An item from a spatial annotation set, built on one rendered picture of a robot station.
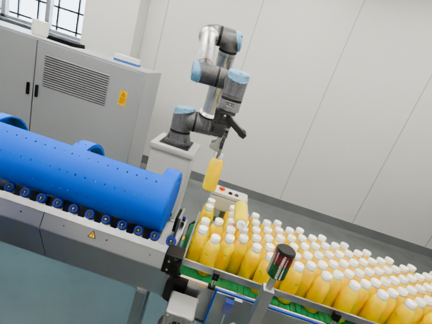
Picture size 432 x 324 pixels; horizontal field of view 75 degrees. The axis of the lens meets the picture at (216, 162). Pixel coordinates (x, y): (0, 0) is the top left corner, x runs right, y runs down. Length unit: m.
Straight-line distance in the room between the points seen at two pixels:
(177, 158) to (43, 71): 1.82
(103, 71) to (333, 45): 2.77
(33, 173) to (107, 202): 0.33
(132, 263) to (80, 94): 2.11
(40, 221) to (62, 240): 0.13
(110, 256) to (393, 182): 4.05
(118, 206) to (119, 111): 1.84
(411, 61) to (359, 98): 0.72
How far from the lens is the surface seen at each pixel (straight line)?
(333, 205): 4.58
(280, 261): 0.94
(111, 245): 1.36
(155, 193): 1.18
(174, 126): 2.03
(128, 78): 2.91
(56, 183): 1.33
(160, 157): 2.03
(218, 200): 1.53
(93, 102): 3.08
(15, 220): 1.55
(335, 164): 4.34
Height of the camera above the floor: 1.72
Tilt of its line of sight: 18 degrees down
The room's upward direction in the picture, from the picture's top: 18 degrees clockwise
